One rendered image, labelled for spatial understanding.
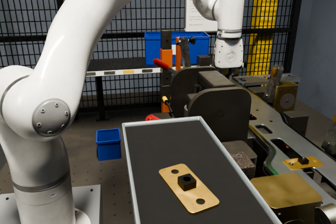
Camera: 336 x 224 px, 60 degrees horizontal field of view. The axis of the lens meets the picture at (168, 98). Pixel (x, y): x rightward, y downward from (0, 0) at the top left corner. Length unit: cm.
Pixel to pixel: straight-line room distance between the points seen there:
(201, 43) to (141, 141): 99
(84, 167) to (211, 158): 89
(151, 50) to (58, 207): 86
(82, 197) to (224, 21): 71
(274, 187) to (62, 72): 42
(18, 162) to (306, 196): 54
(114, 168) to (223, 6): 73
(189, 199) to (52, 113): 31
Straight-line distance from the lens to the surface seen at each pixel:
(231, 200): 35
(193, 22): 158
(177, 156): 41
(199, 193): 35
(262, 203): 34
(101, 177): 117
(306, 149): 81
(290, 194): 51
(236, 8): 101
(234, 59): 106
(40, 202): 71
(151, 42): 137
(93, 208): 90
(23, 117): 55
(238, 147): 60
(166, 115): 72
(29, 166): 67
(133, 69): 133
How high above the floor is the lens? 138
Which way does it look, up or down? 21 degrees down
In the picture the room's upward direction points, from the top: straight up
